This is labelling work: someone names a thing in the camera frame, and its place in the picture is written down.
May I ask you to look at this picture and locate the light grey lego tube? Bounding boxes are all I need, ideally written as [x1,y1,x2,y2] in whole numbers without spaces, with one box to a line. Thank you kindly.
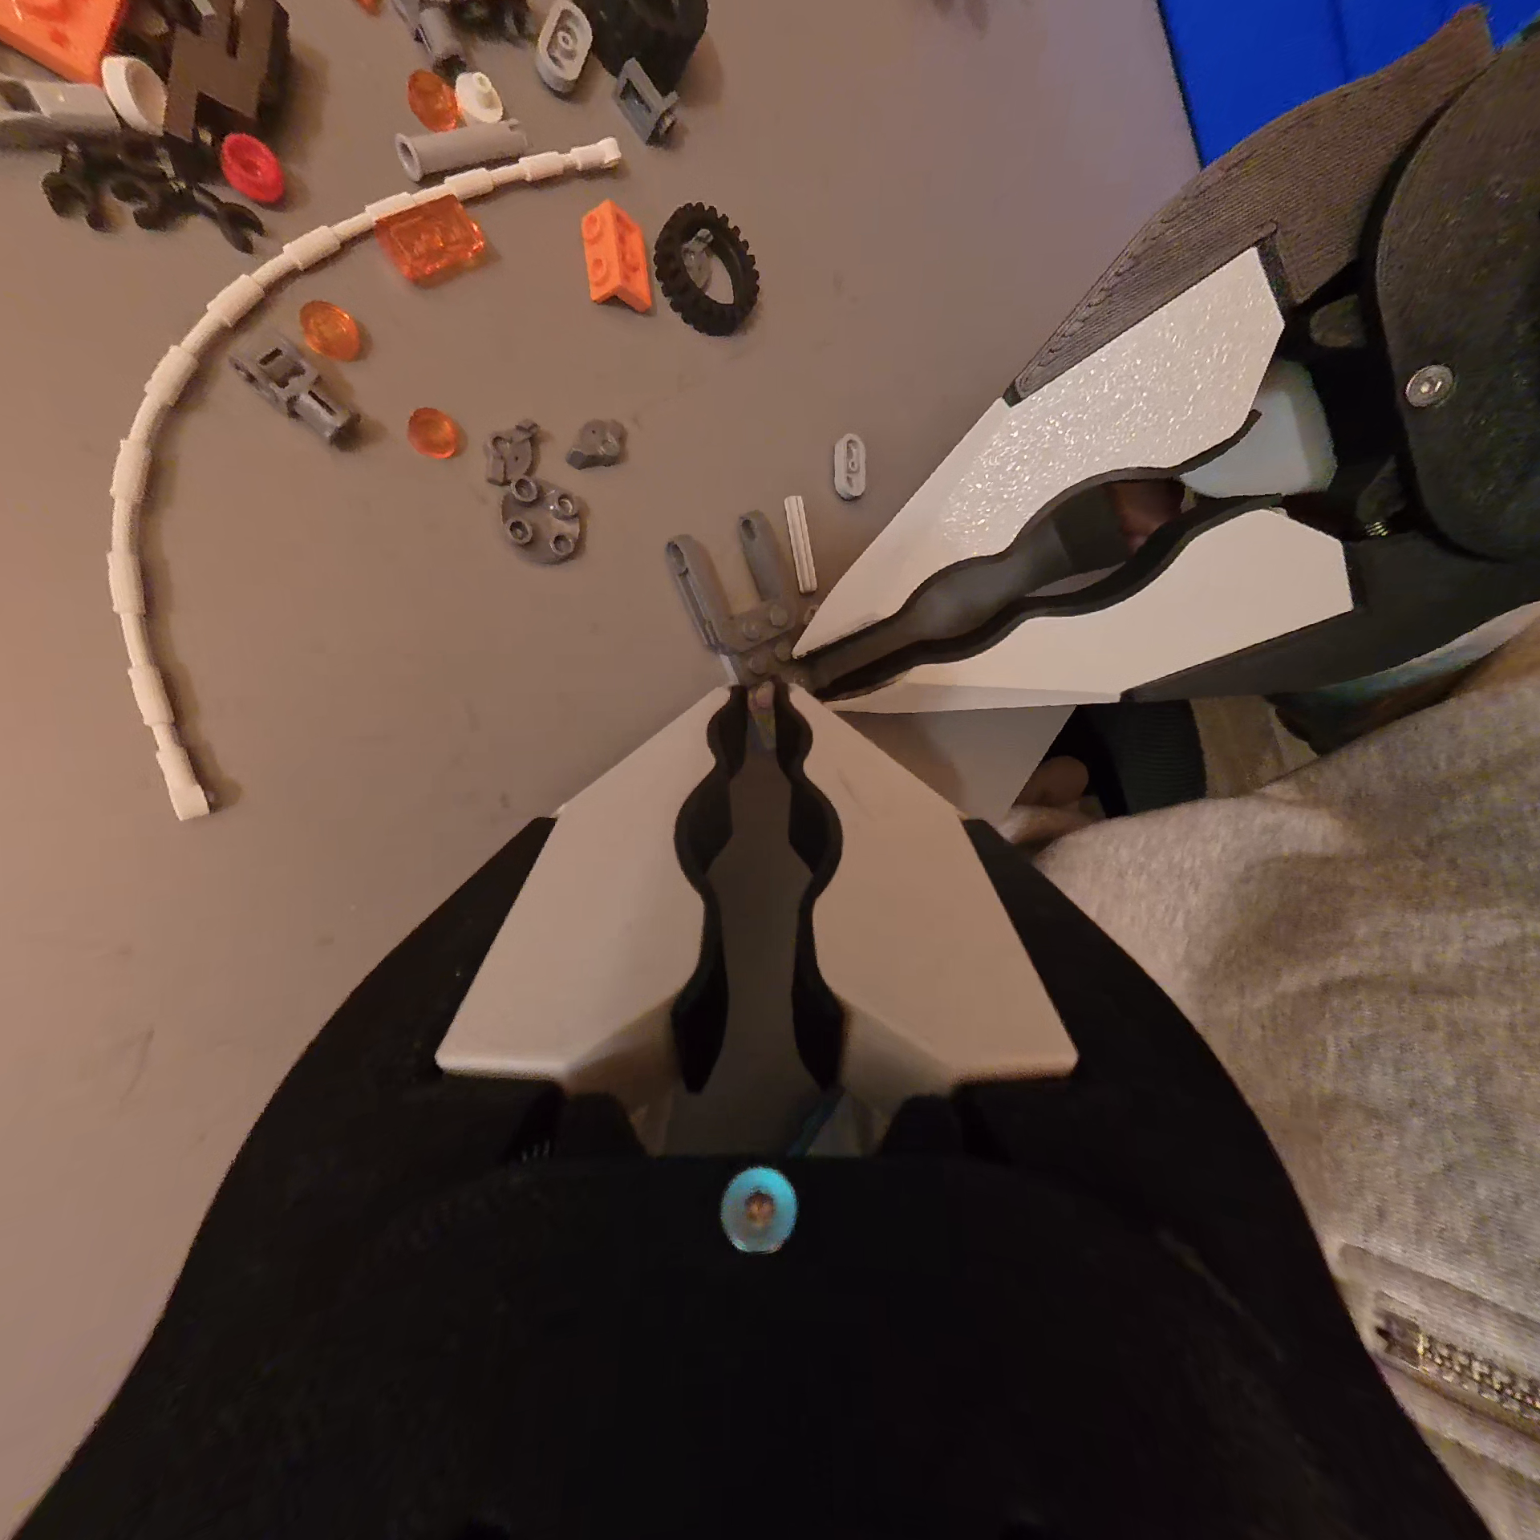
[393,115,530,183]

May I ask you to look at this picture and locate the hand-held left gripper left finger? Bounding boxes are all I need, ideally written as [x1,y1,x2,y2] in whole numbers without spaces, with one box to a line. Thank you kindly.
[437,685,754,1154]

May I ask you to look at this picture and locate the white ribbed lego hose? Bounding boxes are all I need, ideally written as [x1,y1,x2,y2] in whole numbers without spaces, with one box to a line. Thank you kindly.
[109,137,626,823]

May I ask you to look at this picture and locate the white lego ring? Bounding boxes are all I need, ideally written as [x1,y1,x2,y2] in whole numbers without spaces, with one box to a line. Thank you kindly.
[99,53,171,135]

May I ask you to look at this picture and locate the blue plastic bin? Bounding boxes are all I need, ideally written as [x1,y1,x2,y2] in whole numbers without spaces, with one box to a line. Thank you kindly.
[1154,0,1506,135]

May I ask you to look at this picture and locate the black lego claw pieces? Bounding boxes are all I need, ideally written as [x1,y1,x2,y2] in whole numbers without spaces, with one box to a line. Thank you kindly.
[39,130,270,256]

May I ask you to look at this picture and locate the dark brown lego brick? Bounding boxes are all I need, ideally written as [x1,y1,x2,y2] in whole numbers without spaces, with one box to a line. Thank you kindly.
[160,0,294,141]

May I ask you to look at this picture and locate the black office chair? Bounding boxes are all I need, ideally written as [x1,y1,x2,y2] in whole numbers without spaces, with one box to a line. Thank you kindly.
[1056,700,1207,821]

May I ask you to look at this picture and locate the dark grey round lego plate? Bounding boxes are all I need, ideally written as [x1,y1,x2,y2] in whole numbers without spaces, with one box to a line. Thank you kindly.
[499,476,591,568]

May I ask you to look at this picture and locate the large black lego tyre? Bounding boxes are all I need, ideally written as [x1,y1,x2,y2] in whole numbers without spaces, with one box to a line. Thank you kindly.
[587,0,714,80]

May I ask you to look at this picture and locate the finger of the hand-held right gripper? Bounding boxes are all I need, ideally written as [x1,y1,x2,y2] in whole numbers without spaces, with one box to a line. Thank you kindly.
[792,243,1341,661]
[824,502,1357,817]

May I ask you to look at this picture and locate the orange lego bracket brick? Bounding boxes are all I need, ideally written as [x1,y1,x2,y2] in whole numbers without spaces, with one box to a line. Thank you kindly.
[580,197,657,315]

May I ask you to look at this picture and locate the grey lego fork plate assembly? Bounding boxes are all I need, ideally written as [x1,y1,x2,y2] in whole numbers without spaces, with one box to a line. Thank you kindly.
[664,509,805,729]

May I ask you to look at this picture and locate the red round lego piece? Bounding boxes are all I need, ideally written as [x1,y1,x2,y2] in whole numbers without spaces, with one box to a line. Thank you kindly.
[219,130,290,205]

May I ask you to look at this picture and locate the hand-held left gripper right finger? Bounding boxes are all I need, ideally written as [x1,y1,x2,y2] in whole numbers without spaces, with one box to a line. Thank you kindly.
[770,685,1080,1149]

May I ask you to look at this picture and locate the clear orange lego plate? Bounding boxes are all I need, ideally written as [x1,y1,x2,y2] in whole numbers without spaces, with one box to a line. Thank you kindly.
[373,190,490,287]

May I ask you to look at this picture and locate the light grey lego beam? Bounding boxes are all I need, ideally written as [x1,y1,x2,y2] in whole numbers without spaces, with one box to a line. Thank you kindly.
[0,75,125,153]

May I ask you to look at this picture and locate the small black lego tyre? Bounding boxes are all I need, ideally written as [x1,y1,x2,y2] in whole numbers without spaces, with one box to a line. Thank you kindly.
[653,199,763,337]

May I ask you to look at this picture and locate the large orange lego brick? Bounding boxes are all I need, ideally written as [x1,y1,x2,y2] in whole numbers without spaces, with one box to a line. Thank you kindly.
[0,0,131,86]

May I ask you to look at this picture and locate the grey lego frame piece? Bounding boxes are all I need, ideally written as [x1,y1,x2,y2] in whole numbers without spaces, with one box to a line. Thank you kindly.
[613,56,682,146]

